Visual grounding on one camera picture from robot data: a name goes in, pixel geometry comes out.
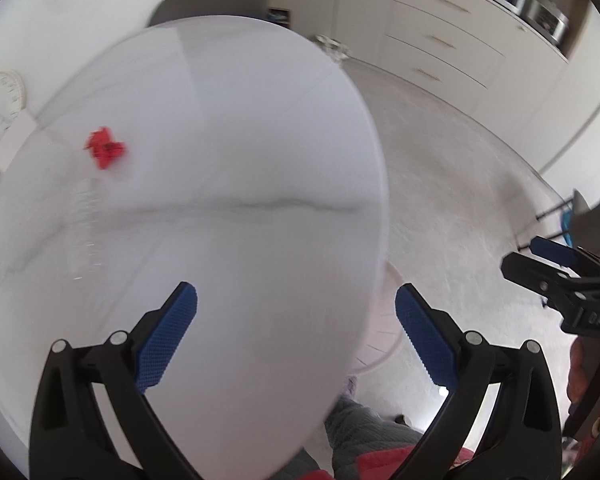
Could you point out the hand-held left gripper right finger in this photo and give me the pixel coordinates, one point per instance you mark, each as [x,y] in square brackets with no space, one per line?
[425,340]

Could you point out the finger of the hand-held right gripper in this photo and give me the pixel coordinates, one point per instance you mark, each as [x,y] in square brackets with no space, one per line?
[552,250]
[530,269]

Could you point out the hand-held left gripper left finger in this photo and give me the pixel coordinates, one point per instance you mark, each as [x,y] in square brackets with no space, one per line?
[167,340]

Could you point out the clear plastic bag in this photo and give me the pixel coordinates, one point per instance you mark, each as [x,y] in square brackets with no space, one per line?
[85,230]

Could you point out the red paper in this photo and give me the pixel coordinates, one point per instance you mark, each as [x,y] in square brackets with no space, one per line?
[105,149]

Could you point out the person's right hand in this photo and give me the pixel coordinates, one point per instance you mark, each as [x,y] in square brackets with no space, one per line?
[577,370]

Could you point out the grey-green quilted trousers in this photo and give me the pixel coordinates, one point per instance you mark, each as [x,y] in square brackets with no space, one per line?
[360,440]

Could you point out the red garment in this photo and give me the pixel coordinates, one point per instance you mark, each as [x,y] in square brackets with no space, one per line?
[375,465]

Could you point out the white drawer cabinet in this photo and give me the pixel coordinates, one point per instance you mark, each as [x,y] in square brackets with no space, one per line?
[445,25]

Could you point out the grey chair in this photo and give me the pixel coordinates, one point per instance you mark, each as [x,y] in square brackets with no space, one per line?
[215,2]

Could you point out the shoe rack with shoes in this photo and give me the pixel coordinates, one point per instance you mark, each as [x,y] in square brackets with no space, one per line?
[280,14]

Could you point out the white round wall clock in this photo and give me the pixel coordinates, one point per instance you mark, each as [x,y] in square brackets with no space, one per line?
[0,110]

